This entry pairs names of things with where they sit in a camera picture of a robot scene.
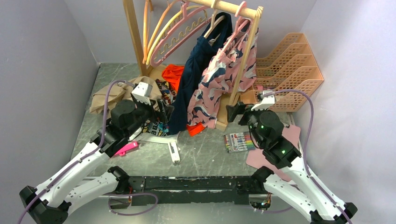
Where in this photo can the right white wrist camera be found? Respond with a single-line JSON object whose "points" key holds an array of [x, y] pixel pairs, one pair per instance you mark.
{"points": [[265, 103]]}

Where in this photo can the pink plastic clip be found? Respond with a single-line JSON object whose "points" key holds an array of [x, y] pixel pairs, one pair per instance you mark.
{"points": [[125, 149]]}

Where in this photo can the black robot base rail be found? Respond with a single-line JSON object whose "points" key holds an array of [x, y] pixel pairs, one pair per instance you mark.
{"points": [[239, 190]]}

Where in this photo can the pink shark print shorts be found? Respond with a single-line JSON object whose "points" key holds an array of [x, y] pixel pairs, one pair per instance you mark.
{"points": [[218, 79]]}

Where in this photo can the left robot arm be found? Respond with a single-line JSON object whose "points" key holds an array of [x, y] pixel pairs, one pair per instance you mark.
{"points": [[52, 201]]}

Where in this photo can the pink plastic hanger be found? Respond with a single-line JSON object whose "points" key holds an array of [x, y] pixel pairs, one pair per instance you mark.
{"points": [[179, 34]]}

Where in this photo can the white plastic clip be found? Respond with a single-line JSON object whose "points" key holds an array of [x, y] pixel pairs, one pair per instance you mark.
{"points": [[174, 152]]}

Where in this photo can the pink clipboard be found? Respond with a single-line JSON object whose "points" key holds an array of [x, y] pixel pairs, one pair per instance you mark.
{"points": [[256, 159]]}

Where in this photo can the peach plastic file organizer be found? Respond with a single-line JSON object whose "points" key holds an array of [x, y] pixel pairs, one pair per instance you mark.
{"points": [[290, 65]]}

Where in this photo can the pink hanger holding shorts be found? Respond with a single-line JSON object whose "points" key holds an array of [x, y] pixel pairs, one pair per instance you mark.
{"points": [[239, 25]]}

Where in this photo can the marker pen set box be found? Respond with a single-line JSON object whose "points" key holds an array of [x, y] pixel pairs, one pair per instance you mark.
{"points": [[238, 142]]}

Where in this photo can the wooden clothes rack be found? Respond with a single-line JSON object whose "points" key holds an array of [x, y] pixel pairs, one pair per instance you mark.
{"points": [[155, 71]]}

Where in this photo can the beige shorts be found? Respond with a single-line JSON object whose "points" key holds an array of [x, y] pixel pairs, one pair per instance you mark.
{"points": [[121, 91]]}

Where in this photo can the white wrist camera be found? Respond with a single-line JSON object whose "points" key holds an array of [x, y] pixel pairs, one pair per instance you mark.
{"points": [[265, 103], [141, 92]]}

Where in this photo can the yellow hanger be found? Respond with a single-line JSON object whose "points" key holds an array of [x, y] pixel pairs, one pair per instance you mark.
{"points": [[167, 31]]}

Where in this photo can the colourful patterned shorts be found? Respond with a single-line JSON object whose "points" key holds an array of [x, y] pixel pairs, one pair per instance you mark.
{"points": [[169, 94]]}

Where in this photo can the orange garment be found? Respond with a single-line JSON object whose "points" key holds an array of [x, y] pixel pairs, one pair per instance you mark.
{"points": [[172, 74]]}

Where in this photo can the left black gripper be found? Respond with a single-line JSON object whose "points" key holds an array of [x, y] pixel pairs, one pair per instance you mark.
{"points": [[165, 111]]}

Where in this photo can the navy blue shorts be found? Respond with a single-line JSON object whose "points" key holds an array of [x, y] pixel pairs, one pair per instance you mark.
{"points": [[197, 62]]}

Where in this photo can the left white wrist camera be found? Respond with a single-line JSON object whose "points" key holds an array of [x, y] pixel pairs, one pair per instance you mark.
{"points": [[141, 92]]}

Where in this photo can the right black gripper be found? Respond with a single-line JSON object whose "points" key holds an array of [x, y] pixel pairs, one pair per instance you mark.
{"points": [[240, 108]]}

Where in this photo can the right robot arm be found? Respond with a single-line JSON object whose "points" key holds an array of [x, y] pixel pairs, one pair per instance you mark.
{"points": [[311, 198]]}

